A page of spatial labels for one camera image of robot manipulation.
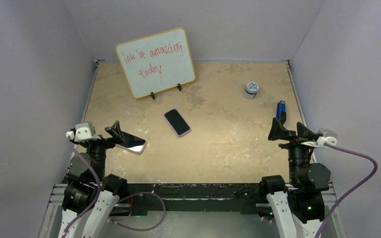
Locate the pink cased phone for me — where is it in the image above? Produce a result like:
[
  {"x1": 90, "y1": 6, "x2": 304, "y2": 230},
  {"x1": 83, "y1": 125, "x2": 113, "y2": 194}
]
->
[{"x1": 116, "y1": 132, "x2": 147, "y2": 154}]

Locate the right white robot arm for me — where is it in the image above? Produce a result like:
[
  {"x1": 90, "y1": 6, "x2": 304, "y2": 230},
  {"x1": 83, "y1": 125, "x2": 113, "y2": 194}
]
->
[{"x1": 258, "y1": 118, "x2": 331, "y2": 238}]

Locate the small white blue jar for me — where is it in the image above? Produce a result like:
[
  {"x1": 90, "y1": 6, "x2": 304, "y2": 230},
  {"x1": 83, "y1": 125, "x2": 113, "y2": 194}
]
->
[{"x1": 244, "y1": 81, "x2": 259, "y2": 99}]

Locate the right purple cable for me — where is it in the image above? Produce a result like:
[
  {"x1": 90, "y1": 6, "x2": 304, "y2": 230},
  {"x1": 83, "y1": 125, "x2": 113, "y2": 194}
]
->
[{"x1": 315, "y1": 143, "x2": 379, "y2": 238}]

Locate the white dry-erase board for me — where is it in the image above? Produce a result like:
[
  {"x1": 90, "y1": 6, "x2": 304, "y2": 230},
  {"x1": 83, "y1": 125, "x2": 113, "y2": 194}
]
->
[{"x1": 115, "y1": 27, "x2": 196, "y2": 99}]

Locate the black phone blue frame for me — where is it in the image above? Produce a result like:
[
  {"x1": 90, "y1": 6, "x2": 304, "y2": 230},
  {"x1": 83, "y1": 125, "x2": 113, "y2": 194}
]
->
[{"x1": 164, "y1": 109, "x2": 191, "y2": 137}]

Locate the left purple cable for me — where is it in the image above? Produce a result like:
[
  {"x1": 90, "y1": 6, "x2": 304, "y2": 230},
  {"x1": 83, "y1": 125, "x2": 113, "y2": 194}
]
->
[{"x1": 62, "y1": 138, "x2": 167, "y2": 238}]

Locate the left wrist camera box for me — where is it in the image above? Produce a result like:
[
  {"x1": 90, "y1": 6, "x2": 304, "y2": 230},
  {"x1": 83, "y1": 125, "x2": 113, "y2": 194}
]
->
[{"x1": 65, "y1": 122, "x2": 100, "y2": 142}]

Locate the purple cable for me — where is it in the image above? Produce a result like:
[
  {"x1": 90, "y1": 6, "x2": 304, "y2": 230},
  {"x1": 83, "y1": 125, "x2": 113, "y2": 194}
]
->
[
  {"x1": 62, "y1": 138, "x2": 167, "y2": 238},
  {"x1": 315, "y1": 143, "x2": 379, "y2": 238}
]

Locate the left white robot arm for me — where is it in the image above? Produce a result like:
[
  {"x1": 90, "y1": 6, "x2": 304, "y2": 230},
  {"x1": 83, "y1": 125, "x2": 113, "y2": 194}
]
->
[{"x1": 58, "y1": 121, "x2": 128, "y2": 238}]

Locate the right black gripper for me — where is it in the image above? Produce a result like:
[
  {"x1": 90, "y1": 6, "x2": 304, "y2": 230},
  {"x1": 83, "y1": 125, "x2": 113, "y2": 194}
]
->
[{"x1": 268, "y1": 117, "x2": 318, "y2": 183}]

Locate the lavender phone case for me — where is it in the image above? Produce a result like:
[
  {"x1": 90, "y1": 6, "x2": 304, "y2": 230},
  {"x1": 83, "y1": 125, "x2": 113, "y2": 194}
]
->
[{"x1": 163, "y1": 108, "x2": 192, "y2": 138}]

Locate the black aluminium base frame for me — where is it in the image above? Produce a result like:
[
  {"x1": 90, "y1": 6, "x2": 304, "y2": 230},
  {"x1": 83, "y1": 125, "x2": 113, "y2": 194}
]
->
[{"x1": 115, "y1": 183, "x2": 269, "y2": 216}]

